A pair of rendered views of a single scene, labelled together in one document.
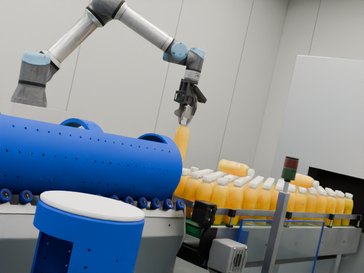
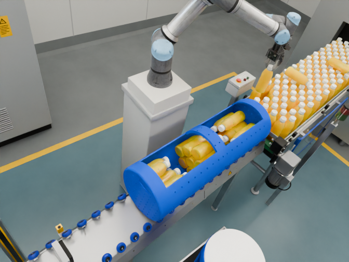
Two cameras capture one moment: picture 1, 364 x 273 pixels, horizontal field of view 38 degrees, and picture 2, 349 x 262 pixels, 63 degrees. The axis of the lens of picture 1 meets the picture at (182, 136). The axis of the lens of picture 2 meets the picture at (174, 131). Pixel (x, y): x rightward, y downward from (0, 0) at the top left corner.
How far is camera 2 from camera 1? 150 cm
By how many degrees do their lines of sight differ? 47
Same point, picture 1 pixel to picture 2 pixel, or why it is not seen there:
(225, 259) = (286, 170)
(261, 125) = not seen: outside the picture
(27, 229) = (183, 212)
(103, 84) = not seen: outside the picture
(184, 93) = (276, 55)
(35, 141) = (188, 190)
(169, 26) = not seen: outside the picture
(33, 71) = (162, 65)
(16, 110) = (157, 106)
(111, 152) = (230, 157)
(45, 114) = (175, 97)
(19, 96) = (153, 81)
